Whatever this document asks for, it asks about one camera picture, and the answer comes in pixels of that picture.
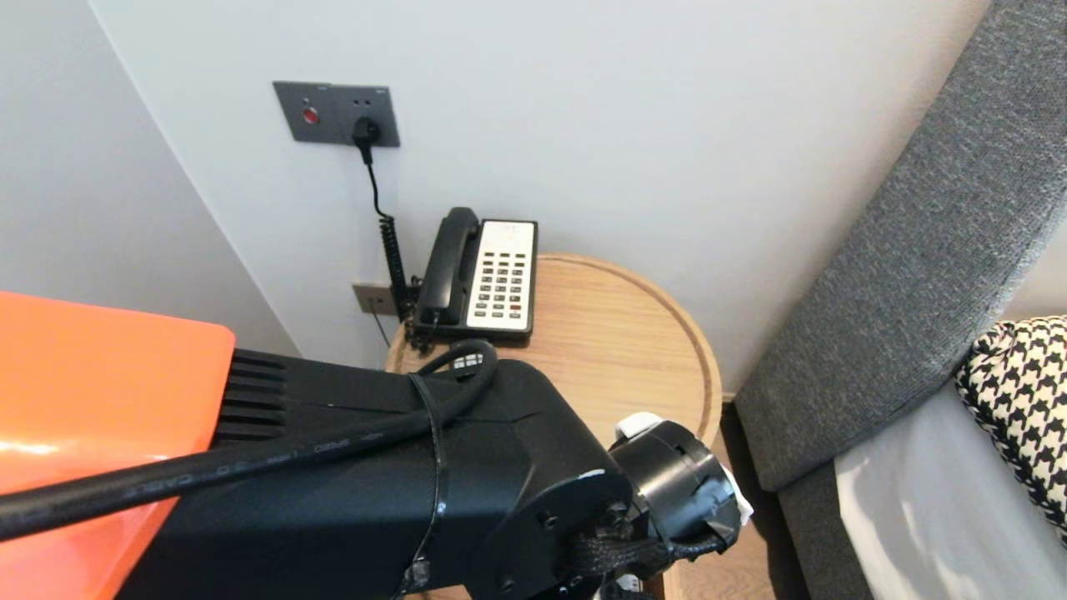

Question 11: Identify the white left wrist end plate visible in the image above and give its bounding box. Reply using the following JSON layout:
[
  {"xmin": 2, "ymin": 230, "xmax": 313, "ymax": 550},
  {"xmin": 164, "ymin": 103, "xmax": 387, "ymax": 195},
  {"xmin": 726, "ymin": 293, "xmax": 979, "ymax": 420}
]
[{"xmin": 615, "ymin": 412, "xmax": 754, "ymax": 528}]

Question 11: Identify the round wooden side table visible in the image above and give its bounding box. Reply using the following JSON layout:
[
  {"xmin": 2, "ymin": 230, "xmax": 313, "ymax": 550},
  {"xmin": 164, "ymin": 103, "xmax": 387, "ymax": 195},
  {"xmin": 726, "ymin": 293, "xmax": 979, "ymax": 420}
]
[{"xmin": 385, "ymin": 254, "xmax": 723, "ymax": 455}]

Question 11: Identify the black and white desk telephone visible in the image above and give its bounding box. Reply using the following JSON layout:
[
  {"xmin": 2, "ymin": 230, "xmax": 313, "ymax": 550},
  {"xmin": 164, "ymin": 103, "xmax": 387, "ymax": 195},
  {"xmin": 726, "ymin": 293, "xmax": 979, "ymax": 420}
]
[{"xmin": 414, "ymin": 219, "xmax": 539, "ymax": 341}]

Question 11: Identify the grey upholstered headboard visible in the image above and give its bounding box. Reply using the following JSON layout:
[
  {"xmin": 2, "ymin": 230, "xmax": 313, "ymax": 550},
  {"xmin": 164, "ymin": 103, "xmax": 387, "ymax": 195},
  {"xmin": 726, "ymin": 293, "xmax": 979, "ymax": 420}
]
[{"xmin": 734, "ymin": 0, "xmax": 1067, "ymax": 493}]

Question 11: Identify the black telephone handset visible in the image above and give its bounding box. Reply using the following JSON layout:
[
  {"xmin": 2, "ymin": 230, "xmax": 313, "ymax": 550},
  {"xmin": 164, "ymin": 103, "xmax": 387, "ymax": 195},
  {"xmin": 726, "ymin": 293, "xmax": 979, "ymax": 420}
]
[{"xmin": 417, "ymin": 208, "xmax": 483, "ymax": 326}]

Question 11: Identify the black white houndstooth pillow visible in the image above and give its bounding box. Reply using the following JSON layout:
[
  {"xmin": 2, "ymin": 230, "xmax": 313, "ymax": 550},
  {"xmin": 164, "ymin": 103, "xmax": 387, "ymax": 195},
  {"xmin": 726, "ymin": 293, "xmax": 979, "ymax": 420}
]
[{"xmin": 953, "ymin": 317, "xmax": 1067, "ymax": 547}]

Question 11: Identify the black power plug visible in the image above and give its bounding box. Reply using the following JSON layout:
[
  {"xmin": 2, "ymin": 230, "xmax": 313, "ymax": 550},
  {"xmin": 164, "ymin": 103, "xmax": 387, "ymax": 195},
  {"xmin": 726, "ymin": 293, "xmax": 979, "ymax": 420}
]
[{"xmin": 353, "ymin": 117, "xmax": 383, "ymax": 163}]

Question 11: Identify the black braided sleeve cable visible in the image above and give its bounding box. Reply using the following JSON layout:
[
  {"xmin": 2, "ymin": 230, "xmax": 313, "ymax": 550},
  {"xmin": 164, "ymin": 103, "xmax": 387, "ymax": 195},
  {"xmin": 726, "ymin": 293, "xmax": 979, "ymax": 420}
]
[{"xmin": 571, "ymin": 533, "xmax": 728, "ymax": 578}]

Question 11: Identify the grey fabric bed frame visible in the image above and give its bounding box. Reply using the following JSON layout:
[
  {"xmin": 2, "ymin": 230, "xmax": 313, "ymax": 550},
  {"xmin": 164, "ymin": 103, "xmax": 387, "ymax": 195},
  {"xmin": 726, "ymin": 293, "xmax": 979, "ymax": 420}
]
[{"xmin": 775, "ymin": 462, "xmax": 872, "ymax": 600}]

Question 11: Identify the black coiled handset cord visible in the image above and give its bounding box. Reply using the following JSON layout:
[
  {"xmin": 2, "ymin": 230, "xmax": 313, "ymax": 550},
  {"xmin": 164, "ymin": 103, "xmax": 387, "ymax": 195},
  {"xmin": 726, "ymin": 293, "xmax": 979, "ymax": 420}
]
[{"xmin": 406, "ymin": 308, "xmax": 443, "ymax": 355}]

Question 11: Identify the beige wall phone socket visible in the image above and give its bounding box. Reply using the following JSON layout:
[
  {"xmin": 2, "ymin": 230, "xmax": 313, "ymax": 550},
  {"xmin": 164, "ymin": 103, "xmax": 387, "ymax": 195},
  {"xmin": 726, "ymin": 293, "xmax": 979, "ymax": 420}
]
[{"xmin": 353, "ymin": 282, "xmax": 401, "ymax": 316}]

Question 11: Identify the black coiled power cable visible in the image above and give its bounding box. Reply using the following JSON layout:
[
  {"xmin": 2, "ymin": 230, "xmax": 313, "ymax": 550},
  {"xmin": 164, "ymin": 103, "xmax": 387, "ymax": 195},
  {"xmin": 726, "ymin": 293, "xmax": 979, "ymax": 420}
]
[{"xmin": 365, "ymin": 146, "xmax": 413, "ymax": 322}]

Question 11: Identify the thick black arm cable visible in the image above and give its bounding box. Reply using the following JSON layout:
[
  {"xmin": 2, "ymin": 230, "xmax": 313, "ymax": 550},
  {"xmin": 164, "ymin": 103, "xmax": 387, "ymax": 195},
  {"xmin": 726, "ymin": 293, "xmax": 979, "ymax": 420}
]
[{"xmin": 0, "ymin": 337, "xmax": 499, "ymax": 543}]

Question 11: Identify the grey wall power socket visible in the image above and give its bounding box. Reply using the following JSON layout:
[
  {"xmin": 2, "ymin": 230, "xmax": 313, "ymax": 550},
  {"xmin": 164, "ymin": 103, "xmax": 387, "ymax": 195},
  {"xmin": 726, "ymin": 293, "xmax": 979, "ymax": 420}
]
[{"xmin": 332, "ymin": 84, "xmax": 401, "ymax": 148}]

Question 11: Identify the grey switch plate red button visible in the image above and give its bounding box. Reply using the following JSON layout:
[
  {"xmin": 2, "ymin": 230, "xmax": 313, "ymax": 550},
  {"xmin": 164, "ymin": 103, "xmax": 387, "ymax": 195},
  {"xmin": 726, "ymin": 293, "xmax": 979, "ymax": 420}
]
[{"xmin": 275, "ymin": 81, "xmax": 337, "ymax": 143}]

